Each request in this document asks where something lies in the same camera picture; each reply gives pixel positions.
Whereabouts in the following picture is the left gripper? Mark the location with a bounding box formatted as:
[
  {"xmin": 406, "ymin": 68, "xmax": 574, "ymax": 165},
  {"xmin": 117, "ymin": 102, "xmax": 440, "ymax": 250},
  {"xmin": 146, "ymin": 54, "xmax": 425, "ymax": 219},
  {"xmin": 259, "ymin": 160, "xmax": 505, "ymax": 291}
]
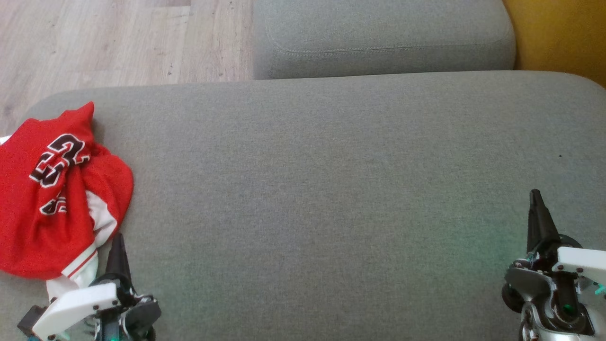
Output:
[{"xmin": 31, "ymin": 233, "xmax": 161, "ymax": 341}]

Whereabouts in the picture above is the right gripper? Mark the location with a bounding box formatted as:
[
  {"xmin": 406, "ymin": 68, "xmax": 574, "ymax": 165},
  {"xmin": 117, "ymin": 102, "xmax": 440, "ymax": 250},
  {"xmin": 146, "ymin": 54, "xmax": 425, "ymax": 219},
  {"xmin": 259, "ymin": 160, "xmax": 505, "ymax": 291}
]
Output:
[{"xmin": 502, "ymin": 189, "xmax": 606, "ymax": 341}]

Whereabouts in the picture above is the red jersey number 23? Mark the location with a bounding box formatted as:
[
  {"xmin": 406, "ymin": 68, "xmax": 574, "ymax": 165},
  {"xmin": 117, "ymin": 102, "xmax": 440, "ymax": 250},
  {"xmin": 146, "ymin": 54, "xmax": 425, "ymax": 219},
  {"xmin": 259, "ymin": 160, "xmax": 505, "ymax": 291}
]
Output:
[{"xmin": 46, "ymin": 144, "xmax": 134, "ymax": 304}]

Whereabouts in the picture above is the red basketball jersey top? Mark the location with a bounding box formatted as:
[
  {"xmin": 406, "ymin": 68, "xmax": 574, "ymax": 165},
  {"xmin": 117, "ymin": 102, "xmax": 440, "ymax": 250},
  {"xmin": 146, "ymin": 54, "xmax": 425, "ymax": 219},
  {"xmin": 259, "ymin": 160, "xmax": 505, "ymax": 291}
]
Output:
[{"xmin": 0, "ymin": 102, "xmax": 98, "ymax": 280}]

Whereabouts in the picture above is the yellow sofa back cushion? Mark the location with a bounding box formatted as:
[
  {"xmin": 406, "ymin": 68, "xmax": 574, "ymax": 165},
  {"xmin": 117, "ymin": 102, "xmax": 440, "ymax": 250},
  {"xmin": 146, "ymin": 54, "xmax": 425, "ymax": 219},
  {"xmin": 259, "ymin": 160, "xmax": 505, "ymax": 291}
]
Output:
[{"xmin": 502, "ymin": 0, "xmax": 606, "ymax": 88}]

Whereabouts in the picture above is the grey and yellow sofa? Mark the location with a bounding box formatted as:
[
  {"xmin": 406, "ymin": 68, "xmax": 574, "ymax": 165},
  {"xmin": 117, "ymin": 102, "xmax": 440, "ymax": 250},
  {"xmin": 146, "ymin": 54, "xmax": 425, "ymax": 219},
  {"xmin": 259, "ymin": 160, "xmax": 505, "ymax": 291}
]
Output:
[{"xmin": 0, "ymin": 70, "xmax": 606, "ymax": 341}]

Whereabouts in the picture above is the small grey sofa seat cushion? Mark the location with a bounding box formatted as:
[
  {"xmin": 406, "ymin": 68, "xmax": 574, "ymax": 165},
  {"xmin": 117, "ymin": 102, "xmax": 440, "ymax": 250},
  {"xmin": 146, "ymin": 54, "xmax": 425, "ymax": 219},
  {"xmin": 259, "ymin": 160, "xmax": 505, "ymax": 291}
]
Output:
[{"xmin": 252, "ymin": 0, "xmax": 517, "ymax": 80}]

